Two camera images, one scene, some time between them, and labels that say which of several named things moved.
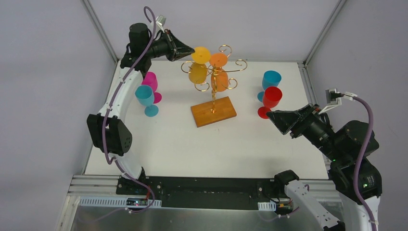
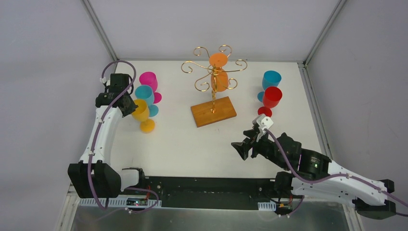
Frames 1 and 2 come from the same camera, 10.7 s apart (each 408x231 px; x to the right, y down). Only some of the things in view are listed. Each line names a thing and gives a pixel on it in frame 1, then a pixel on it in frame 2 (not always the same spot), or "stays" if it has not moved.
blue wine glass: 270,78 stays
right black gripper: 299,124 -> 253,147
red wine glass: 272,96 stays
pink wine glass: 150,79 stays
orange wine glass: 219,79 stays
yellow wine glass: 198,70 -> 141,113
